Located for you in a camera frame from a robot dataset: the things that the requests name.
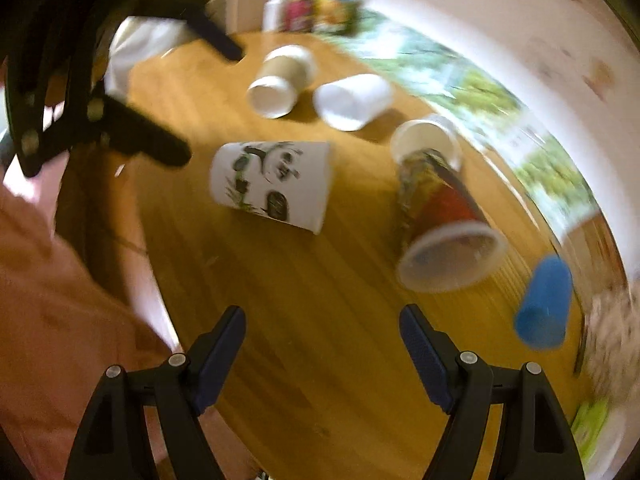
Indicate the small white paper cup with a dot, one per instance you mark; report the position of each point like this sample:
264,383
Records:
433,132

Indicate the green floral table mat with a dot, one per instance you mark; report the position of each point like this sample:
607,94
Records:
487,114

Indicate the brown sleeve paper cup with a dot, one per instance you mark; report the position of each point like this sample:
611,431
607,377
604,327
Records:
285,73

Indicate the green white packet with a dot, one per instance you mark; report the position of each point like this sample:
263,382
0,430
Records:
598,430

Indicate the speckled white object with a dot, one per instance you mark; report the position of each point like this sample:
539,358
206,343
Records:
612,344

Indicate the white cloth on chair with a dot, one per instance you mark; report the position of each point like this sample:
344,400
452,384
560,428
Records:
138,39

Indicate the white panda print paper cup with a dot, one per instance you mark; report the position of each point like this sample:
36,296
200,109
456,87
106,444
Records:
285,181

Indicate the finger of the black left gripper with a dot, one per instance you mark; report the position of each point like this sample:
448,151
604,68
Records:
194,14
124,130

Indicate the colourful boxes at table back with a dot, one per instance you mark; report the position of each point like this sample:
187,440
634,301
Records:
332,17

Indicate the blue plastic cup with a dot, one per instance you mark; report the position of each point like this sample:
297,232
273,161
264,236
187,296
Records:
542,318

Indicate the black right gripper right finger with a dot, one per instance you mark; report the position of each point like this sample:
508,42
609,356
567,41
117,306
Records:
534,440

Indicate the red patterned paper cup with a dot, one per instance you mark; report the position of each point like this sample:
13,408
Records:
447,242

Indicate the plain white paper cup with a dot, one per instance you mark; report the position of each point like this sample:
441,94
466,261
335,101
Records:
351,103

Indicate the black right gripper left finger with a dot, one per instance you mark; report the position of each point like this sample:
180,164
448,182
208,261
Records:
112,441

